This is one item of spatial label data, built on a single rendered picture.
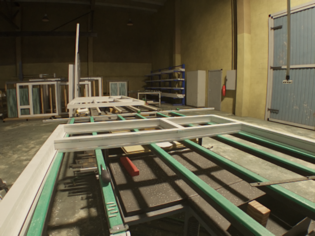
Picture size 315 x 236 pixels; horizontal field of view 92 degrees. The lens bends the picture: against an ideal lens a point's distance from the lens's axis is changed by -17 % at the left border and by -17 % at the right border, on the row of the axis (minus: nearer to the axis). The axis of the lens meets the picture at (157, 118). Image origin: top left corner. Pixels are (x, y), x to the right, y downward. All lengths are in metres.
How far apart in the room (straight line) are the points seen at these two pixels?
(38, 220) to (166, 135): 0.88
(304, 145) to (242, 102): 6.78
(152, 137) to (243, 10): 7.82
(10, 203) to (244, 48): 8.06
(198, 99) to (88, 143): 9.37
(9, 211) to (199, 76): 10.06
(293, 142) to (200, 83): 9.16
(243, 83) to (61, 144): 7.43
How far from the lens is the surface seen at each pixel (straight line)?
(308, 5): 7.33
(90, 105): 3.51
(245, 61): 8.06
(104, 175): 0.71
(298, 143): 1.31
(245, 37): 8.24
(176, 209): 1.08
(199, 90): 10.23
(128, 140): 1.13
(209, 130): 1.37
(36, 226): 0.60
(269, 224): 1.04
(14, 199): 0.61
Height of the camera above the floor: 1.23
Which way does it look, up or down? 10 degrees down
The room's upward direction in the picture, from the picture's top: straight up
